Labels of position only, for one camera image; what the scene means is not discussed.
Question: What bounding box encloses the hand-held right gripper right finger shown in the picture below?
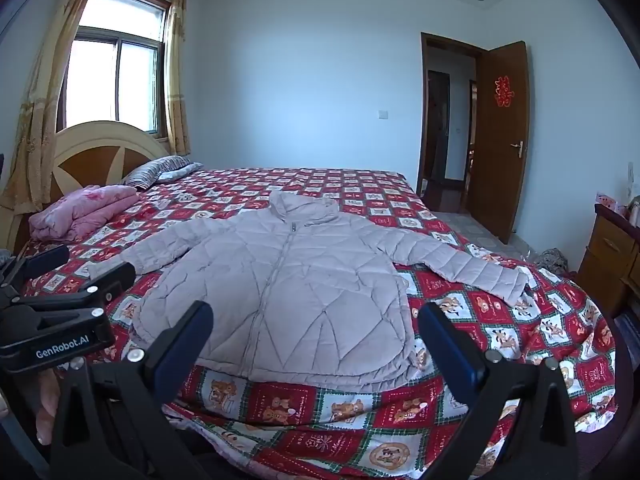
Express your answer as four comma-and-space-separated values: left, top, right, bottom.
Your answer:
417, 302, 593, 480

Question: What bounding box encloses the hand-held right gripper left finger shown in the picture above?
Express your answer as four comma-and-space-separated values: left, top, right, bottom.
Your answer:
50, 300, 215, 480

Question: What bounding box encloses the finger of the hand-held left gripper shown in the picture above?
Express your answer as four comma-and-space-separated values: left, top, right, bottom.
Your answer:
0, 244, 70, 301
10, 261, 137, 318

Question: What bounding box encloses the light grey quilted jacket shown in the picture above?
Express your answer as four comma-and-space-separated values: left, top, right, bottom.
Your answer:
89, 190, 535, 395

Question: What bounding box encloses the person's left hand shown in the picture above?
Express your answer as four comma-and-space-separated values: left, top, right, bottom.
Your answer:
35, 367, 63, 443

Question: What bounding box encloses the pink folded quilt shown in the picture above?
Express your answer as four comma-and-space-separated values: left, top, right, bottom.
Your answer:
29, 185, 140, 242

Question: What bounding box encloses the red printed bedspread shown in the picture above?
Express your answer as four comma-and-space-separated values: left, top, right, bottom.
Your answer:
10, 167, 618, 480

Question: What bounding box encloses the striped pillow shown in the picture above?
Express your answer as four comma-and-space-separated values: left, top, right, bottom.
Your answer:
121, 156, 191, 191

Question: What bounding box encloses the wooden bed headboard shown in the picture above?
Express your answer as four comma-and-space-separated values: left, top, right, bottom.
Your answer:
0, 121, 171, 256

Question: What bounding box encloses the grey patterned pillow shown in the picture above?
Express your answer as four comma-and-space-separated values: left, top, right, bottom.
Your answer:
159, 161, 205, 182

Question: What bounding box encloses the grey cloth pile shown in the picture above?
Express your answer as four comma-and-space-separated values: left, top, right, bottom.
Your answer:
539, 247, 571, 276

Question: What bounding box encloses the wide yellow curtain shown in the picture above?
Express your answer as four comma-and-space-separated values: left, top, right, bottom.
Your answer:
2, 0, 106, 213

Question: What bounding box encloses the wooden cabinet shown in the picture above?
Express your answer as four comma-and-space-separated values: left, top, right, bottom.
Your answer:
577, 202, 640, 318

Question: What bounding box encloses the brown wooden door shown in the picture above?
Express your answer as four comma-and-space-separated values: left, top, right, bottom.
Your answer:
472, 41, 531, 245

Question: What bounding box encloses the window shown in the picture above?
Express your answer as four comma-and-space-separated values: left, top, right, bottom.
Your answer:
56, 0, 171, 141

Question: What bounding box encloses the narrow yellow curtain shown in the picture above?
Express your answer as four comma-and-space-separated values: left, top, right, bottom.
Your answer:
164, 0, 192, 157

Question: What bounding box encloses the red paper door decoration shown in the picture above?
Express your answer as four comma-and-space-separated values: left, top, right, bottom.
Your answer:
492, 76, 516, 108

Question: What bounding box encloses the brown door frame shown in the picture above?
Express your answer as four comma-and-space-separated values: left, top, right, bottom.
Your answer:
417, 32, 488, 213

